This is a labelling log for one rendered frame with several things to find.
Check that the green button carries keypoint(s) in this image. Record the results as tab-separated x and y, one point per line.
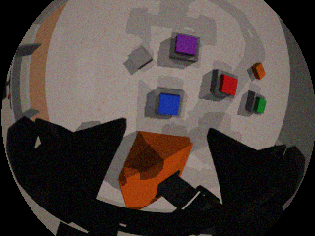
255	103

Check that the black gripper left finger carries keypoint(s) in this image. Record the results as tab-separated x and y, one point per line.
88	152

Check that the red button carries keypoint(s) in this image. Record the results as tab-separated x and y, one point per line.
223	83

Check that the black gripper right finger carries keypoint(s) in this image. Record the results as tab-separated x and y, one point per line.
237	165

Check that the blue button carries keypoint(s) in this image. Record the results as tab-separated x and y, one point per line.
169	102

